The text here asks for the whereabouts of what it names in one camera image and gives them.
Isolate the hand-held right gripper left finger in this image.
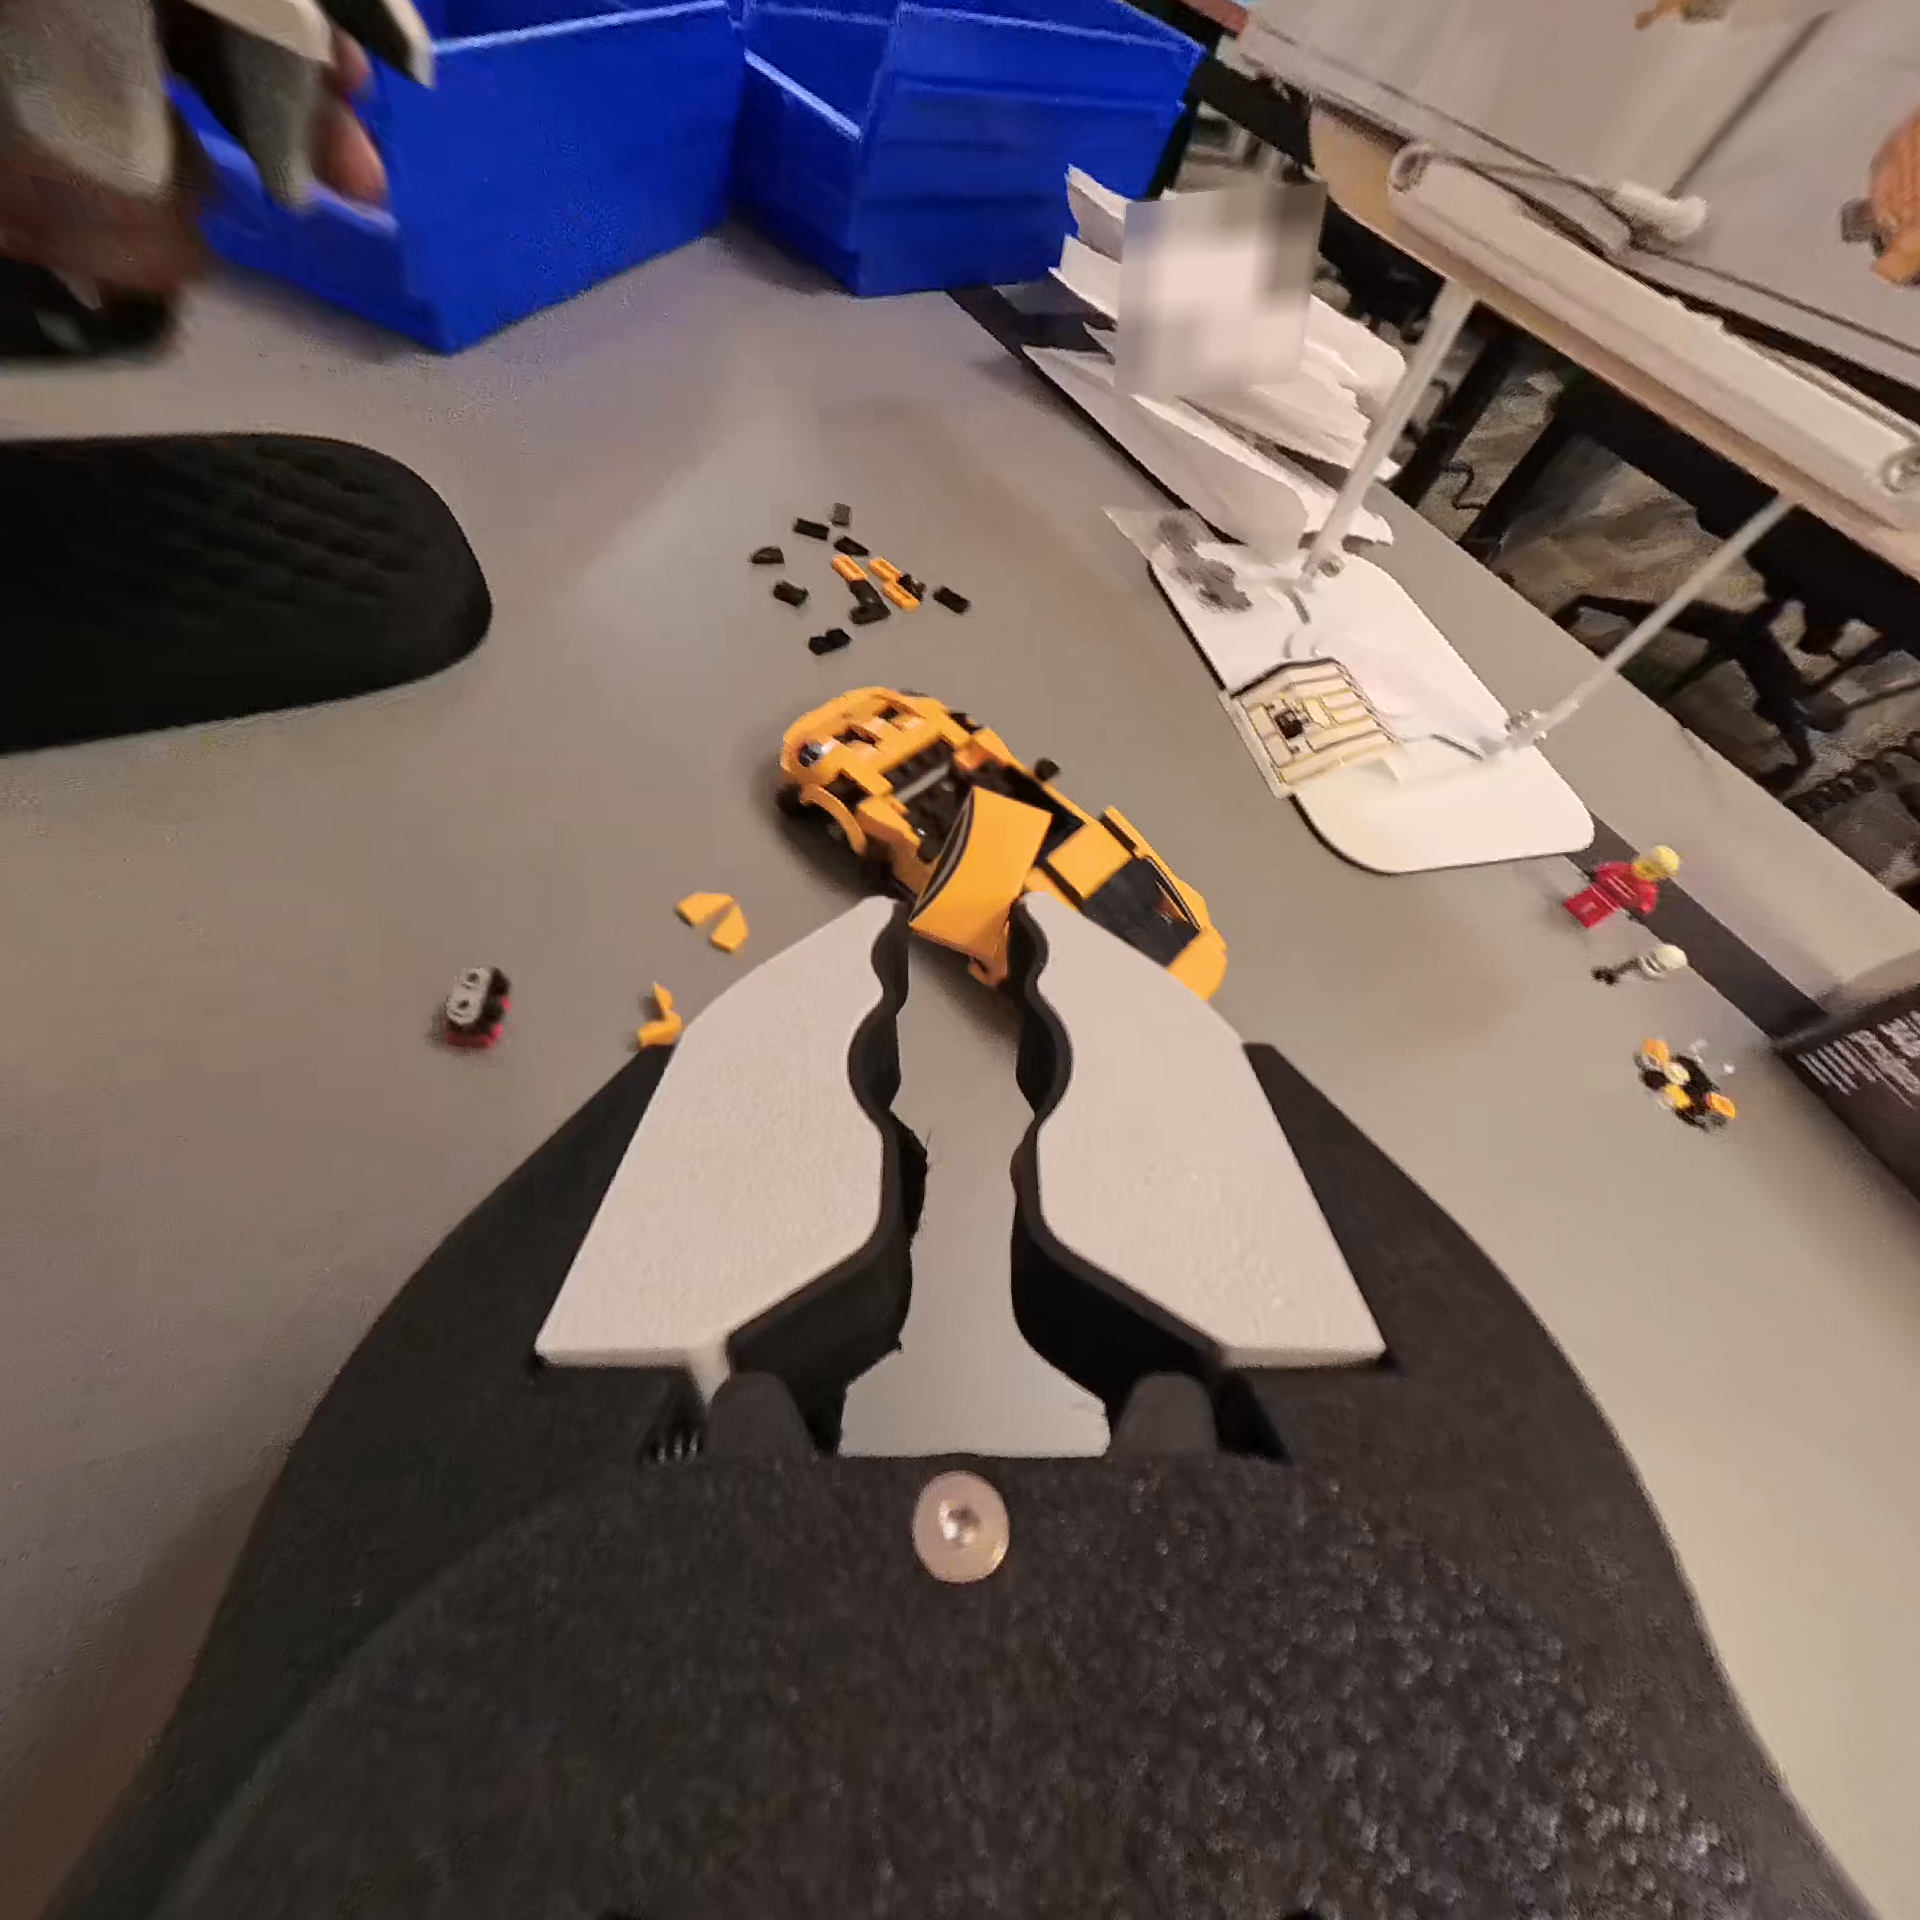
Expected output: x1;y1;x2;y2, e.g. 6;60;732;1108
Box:
538;896;923;1454

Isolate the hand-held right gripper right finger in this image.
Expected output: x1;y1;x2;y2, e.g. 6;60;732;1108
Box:
1013;896;1388;1454

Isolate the pile of small lego parts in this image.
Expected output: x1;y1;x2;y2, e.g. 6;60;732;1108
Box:
750;504;978;653

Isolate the orange lego car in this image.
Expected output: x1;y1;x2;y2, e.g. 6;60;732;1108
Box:
779;686;1228;1004

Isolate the orange and black lego subassembly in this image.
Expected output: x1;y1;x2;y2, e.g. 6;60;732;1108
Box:
1637;1034;1740;1132

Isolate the red lego minifigure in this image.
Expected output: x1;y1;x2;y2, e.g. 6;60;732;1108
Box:
1564;841;1682;928

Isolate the lego set box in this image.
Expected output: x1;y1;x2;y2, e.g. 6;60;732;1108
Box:
1780;982;1920;1201

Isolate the lego instruction booklet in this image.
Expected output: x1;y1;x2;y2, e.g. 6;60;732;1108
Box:
1223;0;1920;395

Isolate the person's left hand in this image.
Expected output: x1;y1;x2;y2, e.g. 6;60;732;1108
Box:
0;31;393;300

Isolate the blue plastic bin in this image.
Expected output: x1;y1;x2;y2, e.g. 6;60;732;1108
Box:
166;0;748;354
732;0;1205;296

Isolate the white book stand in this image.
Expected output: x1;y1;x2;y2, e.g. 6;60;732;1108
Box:
1148;105;1920;877

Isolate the sticker sheet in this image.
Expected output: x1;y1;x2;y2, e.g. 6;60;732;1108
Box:
1223;651;1401;801

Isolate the black round mesh pad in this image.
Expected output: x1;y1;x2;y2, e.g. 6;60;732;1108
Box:
0;434;494;758

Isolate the clear plastic parts bag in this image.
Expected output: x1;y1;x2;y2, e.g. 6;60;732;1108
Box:
1111;510;1256;612

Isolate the stack of white paper bags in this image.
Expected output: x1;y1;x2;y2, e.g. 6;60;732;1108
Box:
1023;165;1414;563

